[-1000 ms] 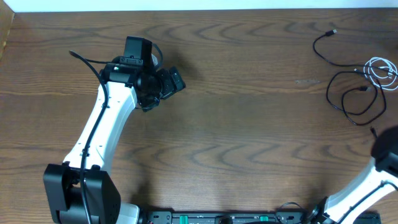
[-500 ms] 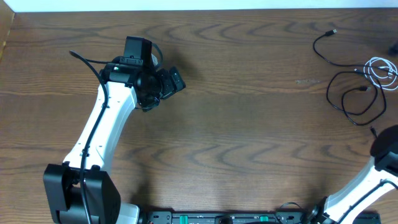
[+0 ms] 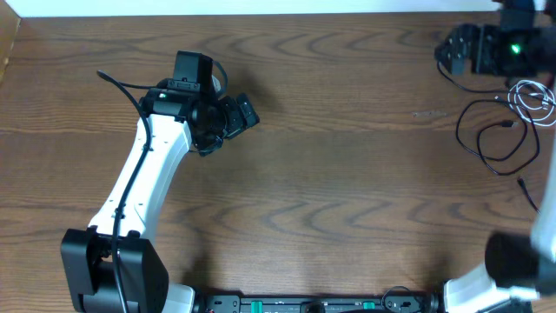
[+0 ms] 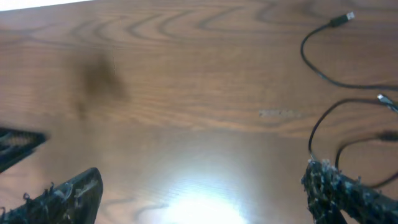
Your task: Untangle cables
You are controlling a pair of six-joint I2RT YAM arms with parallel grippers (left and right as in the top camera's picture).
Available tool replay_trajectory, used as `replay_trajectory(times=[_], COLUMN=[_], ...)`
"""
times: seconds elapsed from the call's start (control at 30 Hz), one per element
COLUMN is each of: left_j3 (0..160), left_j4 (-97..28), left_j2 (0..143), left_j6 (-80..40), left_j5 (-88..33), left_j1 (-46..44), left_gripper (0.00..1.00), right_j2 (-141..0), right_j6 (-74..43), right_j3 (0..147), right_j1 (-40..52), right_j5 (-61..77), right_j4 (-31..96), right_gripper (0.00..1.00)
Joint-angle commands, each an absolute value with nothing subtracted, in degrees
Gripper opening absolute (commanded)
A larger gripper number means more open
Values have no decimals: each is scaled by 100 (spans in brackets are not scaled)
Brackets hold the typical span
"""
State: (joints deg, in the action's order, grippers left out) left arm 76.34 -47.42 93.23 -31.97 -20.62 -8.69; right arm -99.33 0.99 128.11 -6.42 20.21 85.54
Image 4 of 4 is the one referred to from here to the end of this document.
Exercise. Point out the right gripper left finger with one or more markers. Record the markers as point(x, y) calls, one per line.
point(75, 201)

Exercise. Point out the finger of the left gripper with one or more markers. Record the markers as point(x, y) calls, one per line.
point(16, 145)

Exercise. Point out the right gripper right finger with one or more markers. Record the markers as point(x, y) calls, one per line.
point(329, 192)

